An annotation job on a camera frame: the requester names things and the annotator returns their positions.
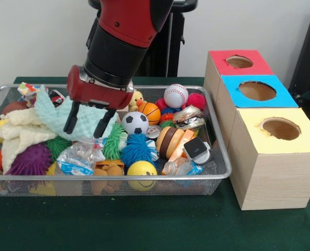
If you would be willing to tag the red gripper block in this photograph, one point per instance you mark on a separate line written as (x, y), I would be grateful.
(97, 94)

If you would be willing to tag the mint green knitted cloth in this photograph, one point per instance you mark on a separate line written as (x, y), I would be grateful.
(86, 123)

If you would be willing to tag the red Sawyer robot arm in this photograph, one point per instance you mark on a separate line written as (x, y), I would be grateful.
(118, 52)

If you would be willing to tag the wooden box with three holes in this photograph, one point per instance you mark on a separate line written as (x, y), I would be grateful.
(275, 177)

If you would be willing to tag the black and white soccer ball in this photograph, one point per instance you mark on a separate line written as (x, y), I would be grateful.
(135, 123)

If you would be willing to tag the yellow duck plush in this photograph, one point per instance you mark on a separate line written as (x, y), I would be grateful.
(138, 100)

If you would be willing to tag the blue fuzzy puffer ball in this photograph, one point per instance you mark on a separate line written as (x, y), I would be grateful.
(137, 149)

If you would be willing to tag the small orange basketball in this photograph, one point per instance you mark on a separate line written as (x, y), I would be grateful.
(150, 112)

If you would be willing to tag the purple spiky ball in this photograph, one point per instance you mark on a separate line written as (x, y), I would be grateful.
(32, 159)

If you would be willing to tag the yellow smiley ball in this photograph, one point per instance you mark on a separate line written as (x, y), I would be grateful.
(140, 168)

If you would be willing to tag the cream knitted cloth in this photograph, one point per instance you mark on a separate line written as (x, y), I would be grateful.
(18, 141)

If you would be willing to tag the toy hamburger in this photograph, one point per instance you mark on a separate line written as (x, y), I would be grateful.
(170, 141)

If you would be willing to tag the white baseball with red stitching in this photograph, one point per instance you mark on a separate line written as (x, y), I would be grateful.
(175, 96)

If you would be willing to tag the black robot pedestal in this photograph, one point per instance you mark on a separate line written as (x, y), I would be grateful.
(160, 60)

